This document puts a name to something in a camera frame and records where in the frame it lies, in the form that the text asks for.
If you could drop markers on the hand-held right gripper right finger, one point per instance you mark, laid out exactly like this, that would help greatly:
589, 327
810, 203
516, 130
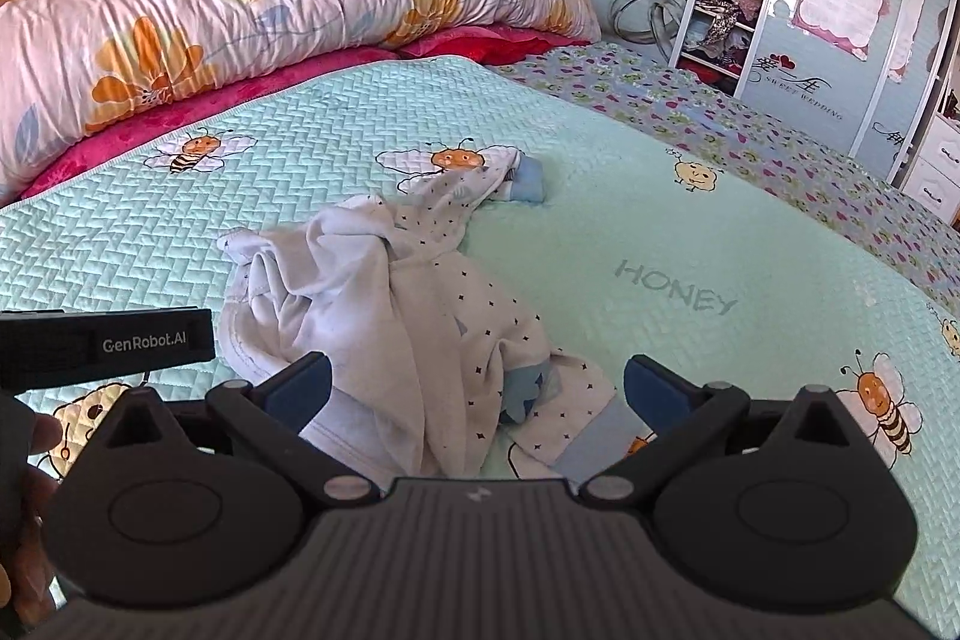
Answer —
652, 392

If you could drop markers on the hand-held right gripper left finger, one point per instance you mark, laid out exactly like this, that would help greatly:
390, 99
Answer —
300, 389

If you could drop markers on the white star print sweatshirt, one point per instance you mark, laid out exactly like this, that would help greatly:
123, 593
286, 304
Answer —
420, 310

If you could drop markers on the pile of clothes on shelf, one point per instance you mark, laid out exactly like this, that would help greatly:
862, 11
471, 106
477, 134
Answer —
720, 6

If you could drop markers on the person's left hand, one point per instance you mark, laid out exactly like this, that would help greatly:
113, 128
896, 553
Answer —
43, 434

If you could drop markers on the mint bee print bedspread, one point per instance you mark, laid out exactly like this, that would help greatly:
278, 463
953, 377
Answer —
675, 250

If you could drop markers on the red plush blanket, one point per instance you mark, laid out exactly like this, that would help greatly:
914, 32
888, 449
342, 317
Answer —
97, 149

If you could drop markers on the heart print bed sheet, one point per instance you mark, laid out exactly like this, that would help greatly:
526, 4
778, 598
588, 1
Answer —
750, 115

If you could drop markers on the pale blue sliding door wardrobe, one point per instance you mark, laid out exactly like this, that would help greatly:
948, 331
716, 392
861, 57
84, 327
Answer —
795, 108

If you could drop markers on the white drawer cabinet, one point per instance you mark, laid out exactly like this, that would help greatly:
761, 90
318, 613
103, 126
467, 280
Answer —
937, 160

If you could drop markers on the floral quilt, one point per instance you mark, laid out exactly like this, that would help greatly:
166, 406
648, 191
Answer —
225, 10

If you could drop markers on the small pink bordered poster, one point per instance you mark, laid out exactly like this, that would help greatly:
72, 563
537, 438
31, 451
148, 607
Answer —
907, 25

